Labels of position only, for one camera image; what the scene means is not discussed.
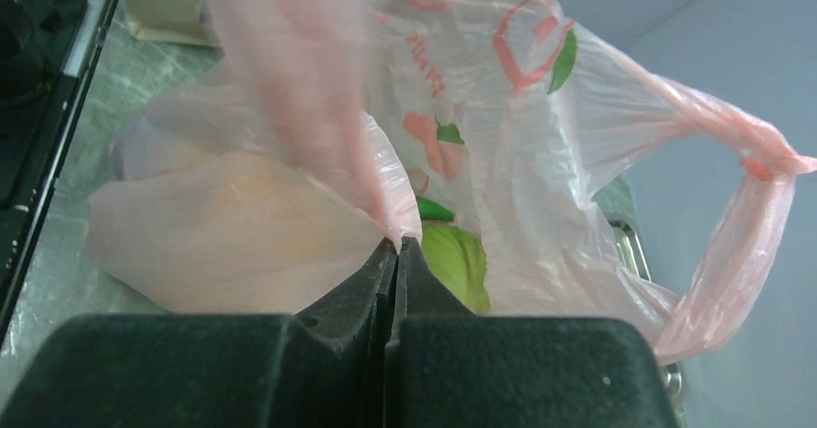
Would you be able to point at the metal baking tray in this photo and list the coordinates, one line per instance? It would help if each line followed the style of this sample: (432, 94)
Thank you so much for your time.
(631, 254)

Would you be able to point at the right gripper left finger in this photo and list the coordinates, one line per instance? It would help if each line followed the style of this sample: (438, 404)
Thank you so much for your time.
(322, 367)

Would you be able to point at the green cabbage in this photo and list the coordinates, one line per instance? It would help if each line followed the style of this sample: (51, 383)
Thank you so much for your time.
(457, 259)

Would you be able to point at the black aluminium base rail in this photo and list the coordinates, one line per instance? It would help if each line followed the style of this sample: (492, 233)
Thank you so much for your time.
(49, 52)

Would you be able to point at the beige canvas tote bag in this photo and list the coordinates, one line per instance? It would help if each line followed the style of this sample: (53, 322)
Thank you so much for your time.
(173, 21)

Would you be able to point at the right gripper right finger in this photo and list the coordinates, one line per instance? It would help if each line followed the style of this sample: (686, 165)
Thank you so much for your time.
(446, 366)

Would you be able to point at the pink plastic grocery bag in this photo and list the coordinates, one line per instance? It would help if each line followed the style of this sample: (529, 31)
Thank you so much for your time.
(267, 182)

